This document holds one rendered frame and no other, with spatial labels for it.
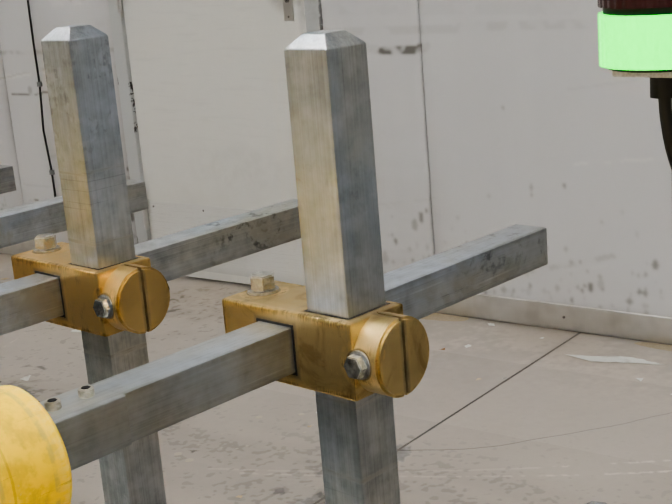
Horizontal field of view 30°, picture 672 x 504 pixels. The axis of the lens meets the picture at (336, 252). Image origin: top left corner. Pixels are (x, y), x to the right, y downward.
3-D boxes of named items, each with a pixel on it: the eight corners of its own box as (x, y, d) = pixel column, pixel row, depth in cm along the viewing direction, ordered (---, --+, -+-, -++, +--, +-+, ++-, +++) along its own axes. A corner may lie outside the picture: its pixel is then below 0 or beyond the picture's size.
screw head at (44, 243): (50, 245, 101) (48, 231, 101) (65, 248, 100) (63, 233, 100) (28, 251, 100) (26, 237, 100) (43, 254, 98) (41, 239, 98)
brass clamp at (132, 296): (76, 297, 104) (67, 239, 103) (180, 321, 95) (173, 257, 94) (12, 317, 100) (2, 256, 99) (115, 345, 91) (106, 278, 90)
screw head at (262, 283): (263, 285, 84) (262, 268, 84) (285, 289, 83) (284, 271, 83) (241, 293, 83) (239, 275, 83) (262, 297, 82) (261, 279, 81)
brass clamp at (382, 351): (287, 346, 87) (280, 276, 86) (439, 381, 78) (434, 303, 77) (221, 373, 83) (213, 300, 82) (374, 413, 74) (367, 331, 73)
